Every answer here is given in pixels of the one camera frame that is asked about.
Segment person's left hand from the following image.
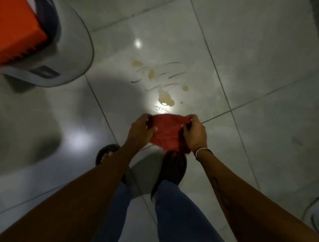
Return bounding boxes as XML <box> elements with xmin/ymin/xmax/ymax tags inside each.
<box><xmin>125</xmin><ymin>114</ymin><xmax>158</xmax><ymax>149</ymax></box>

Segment person's right hand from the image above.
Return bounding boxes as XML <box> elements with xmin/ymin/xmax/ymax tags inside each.
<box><xmin>180</xmin><ymin>114</ymin><xmax>208</xmax><ymax>154</ymax></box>

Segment red cloth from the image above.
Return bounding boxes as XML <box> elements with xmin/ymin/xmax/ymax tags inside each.
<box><xmin>149</xmin><ymin>114</ymin><xmax>192</xmax><ymax>154</ymax></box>

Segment person's left forearm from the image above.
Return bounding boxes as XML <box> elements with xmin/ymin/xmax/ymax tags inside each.
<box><xmin>0</xmin><ymin>141</ymin><xmax>140</xmax><ymax>242</ymax></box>

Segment person's right forearm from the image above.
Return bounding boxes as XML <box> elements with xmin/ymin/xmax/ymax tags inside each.
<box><xmin>196</xmin><ymin>148</ymin><xmax>319</xmax><ymax>242</ymax></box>

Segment white wristband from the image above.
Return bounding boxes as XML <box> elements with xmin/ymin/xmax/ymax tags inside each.
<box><xmin>194</xmin><ymin>147</ymin><xmax>214</xmax><ymax>161</ymax></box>

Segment black right sandal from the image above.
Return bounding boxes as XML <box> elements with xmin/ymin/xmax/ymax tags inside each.
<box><xmin>151</xmin><ymin>150</ymin><xmax>187</xmax><ymax>200</ymax></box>

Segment black sandal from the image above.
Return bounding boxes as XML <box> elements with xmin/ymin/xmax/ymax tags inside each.
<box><xmin>95</xmin><ymin>144</ymin><xmax>126</xmax><ymax>183</ymax></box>
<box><xmin>151</xmin><ymin>150</ymin><xmax>187</xmax><ymax>200</ymax></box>

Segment brown liquid spill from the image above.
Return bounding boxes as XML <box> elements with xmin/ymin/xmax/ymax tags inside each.
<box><xmin>131</xmin><ymin>60</ymin><xmax>190</xmax><ymax>108</ymax></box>

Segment black left sandal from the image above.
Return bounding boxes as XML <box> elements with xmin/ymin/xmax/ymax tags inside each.
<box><xmin>95</xmin><ymin>144</ymin><xmax>126</xmax><ymax>183</ymax></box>

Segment blue jeans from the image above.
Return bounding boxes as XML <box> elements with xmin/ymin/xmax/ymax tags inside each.
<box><xmin>92</xmin><ymin>180</ymin><xmax>225</xmax><ymax>242</ymax></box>

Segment grey mop bucket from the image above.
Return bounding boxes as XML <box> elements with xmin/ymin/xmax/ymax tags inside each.
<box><xmin>0</xmin><ymin>0</ymin><xmax>95</xmax><ymax>88</ymax></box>

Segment orange bucket wringer insert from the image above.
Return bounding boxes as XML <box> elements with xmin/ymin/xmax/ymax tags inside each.
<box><xmin>0</xmin><ymin>0</ymin><xmax>48</xmax><ymax>64</ymax></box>

